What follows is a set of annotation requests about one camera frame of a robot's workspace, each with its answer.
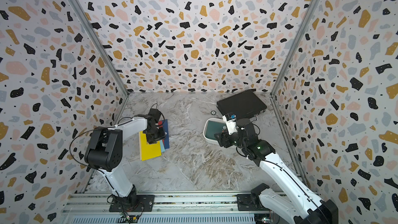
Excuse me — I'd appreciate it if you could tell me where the light blue envelope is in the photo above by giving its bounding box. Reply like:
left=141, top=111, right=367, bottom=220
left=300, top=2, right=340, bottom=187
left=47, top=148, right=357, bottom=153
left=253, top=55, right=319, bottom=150
left=159, top=141, right=165, bottom=153

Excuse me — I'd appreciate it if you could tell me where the white storage box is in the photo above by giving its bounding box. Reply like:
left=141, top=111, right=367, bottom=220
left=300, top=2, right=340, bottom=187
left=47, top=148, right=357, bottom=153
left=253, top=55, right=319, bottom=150
left=203, top=118, right=236, bottom=148

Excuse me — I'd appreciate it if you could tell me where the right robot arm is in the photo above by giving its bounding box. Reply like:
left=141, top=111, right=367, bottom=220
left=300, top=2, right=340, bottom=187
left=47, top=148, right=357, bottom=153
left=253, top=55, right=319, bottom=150
left=214, top=113, right=339, bottom=224

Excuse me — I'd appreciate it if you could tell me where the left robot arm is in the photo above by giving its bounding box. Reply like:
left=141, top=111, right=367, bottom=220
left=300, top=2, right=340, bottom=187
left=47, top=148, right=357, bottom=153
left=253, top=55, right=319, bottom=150
left=85, top=108, right=167, bottom=209

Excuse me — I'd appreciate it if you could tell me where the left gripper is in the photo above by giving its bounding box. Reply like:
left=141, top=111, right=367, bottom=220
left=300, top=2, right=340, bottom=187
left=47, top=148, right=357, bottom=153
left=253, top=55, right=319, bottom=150
left=146, top=126, right=167, bottom=144

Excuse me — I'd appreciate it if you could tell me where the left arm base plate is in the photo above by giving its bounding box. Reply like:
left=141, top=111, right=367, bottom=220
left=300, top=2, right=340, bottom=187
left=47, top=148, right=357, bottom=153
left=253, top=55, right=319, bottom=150
left=109, top=195, right=155, bottom=213

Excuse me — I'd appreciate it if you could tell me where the dark green envelope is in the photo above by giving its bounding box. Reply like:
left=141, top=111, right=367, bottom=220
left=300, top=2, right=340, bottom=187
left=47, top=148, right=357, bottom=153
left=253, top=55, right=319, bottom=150
left=205, top=120, right=227, bottom=141

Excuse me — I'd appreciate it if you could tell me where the yellow envelope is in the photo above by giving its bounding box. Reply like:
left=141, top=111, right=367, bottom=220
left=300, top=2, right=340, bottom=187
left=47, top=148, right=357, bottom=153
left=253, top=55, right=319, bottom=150
left=139, top=132, right=162, bottom=161

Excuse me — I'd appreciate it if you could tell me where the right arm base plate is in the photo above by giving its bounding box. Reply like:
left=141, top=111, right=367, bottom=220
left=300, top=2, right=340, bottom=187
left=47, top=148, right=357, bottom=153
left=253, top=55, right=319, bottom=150
left=236, top=194, right=270, bottom=212

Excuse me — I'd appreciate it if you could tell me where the black case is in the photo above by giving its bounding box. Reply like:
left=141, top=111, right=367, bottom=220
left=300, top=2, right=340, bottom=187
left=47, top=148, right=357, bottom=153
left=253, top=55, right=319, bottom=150
left=216, top=90, right=267, bottom=119

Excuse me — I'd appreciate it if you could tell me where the aluminium rail frame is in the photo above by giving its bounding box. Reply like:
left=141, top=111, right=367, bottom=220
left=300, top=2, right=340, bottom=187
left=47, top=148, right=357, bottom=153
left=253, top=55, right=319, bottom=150
left=60, top=191, right=296, bottom=224

